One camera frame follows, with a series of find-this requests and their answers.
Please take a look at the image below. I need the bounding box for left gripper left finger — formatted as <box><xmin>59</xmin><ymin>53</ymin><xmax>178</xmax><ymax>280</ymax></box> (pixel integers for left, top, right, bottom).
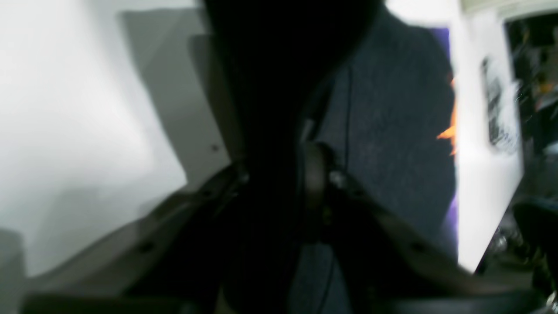
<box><xmin>20</xmin><ymin>163</ymin><xmax>248</xmax><ymax>314</ymax></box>

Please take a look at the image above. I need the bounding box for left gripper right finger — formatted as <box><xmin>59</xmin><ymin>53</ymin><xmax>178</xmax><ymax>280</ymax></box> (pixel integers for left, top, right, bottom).
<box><xmin>302</xmin><ymin>142</ymin><xmax>548</xmax><ymax>314</ymax></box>

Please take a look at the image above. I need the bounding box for dark navy T-shirt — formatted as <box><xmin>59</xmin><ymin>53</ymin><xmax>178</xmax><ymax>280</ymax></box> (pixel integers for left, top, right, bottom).
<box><xmin>205</xmin><ymin>0</ymin><xmax>458</xmax><ymax>314</ymax></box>

